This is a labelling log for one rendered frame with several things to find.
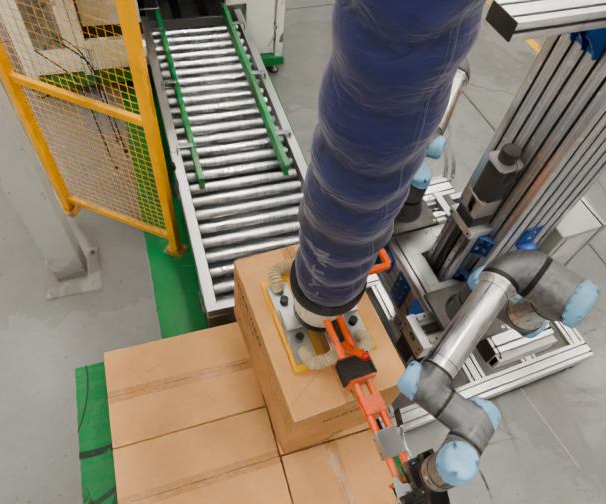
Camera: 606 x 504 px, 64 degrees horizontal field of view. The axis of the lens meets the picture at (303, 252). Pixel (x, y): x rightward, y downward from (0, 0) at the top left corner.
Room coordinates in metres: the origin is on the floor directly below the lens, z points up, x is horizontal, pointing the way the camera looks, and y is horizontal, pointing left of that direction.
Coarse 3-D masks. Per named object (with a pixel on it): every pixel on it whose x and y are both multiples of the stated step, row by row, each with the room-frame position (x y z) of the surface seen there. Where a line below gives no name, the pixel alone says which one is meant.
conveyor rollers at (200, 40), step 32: (192, 32) 3.07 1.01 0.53; (224, 32) 3.17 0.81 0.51; (160, 64) 2.65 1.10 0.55; (192, 64) 2.72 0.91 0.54; (224, 64) 2.81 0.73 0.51; (192, 96) 2.39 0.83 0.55; (224, 96) 2.45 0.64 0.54; (192, 128) 2.11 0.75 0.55; (224, 128) 2.18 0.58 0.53; (256, 128) 2.21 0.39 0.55; (192, 160) 1.87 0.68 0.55; (224, 160) 1.91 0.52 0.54; (288, 160) 1.99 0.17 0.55; (192, 192) 1.66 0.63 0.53; (256, 192) 1.72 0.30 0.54; (224, 224) 1.47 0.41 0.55; (288, 224) 1.54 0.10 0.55; (224, 256) 1.29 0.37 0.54; (224, 288) 1.11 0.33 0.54
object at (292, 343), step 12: (264, 288) 0.83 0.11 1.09; (288, 288) 0.84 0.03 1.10; (276, 300) 0.79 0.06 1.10; (288, 300) 0.80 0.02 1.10; (276, 312) 0.75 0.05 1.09; (276, 324) 0.70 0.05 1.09; (288, 336) 0.67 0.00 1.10; (300, 336) 0.66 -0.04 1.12; (312, 336) 0.68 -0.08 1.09; (288, 348) 0.63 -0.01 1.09; (312, 348) 0.64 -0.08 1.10; (300, 360) 0.59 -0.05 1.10; (300, 372) 0.56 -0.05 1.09
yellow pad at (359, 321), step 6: (354, 312) 0.79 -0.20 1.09; (360, 312) 0.80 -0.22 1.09; (348, 318) 0.77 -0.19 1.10; (354, 318) 0.76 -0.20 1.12; (360, 318) 0.78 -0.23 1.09; (348, 324) 0.75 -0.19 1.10; (354, 324) 0.74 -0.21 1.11; (360, 324) 0.75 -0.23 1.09; (366, 324) 0.76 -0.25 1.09; (354, 330) 0.73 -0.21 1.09; (372, 336) 0.72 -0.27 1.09
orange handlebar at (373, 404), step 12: (384, 252) 0.98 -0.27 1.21; (384, 264) 0.93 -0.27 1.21; (336, 336) 0.64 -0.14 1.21; (348, 336) 0.65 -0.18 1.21; (336, 348) 0.60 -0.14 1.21; (372, 384) 0.51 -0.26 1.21; (360, 396) 0.47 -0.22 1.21; (372, 396) 0.48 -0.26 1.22; (360, 408) 0.45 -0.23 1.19; (372, 408) 0.44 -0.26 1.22; (384, 408) 0.45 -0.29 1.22; (372, 420) 0.41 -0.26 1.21; (384, 420) 0.42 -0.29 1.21; (396, 468) 0.30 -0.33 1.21
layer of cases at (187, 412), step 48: (192, 336) 0.85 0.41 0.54; (240, 336) 0.89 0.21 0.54; (144, 384) 0.61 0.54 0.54; (192, 384) 0.64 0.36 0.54; (240, 384) 0.68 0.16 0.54; (144, 432) 0.43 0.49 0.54; (192, 432) 0.46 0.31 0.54; (240, 432) 0.49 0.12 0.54; (144, 480) 0.27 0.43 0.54; (192, 480) 0.29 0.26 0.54; (240, 480) 0.32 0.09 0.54; (288, 480) 0.35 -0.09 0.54; (336, 480) 0.37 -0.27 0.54; (384, 480) 0.40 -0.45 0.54
